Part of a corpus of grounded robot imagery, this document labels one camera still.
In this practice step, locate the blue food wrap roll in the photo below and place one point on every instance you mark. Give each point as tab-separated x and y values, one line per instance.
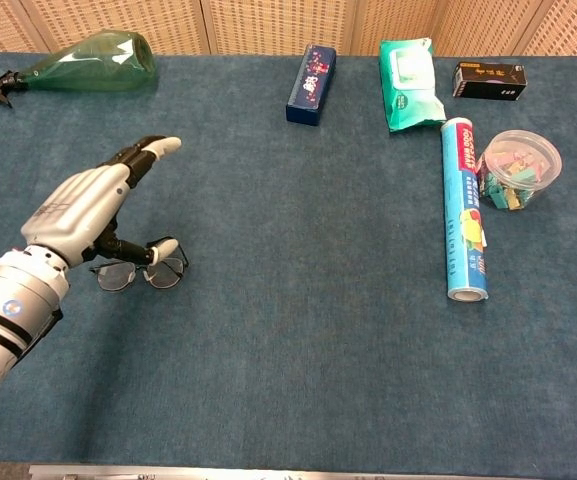
463	210

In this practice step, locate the woven beige folding screen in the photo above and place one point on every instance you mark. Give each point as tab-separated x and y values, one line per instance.
278	25

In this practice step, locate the clear jar of coloured clips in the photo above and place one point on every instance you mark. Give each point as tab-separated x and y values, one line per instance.
518	170

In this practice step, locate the black wire-frame eyeglasses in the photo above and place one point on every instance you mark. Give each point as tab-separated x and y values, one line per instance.
115	280

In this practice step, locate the black cardboard box gold print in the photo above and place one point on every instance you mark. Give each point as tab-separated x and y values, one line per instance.
490	81

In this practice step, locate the dark blue rectangular box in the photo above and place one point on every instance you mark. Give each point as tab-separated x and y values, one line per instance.
312	85

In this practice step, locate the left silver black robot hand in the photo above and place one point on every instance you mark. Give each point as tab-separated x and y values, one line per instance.
73	210

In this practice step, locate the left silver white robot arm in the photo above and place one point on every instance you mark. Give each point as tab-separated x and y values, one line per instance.
8	310

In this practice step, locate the silver aluminium table rail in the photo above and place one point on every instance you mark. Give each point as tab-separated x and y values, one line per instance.
268	474

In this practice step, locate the green wet wipes pack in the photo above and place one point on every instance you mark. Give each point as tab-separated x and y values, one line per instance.
410	90

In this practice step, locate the green plastic spray bottle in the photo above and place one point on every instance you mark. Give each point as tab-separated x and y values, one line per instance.
93	65

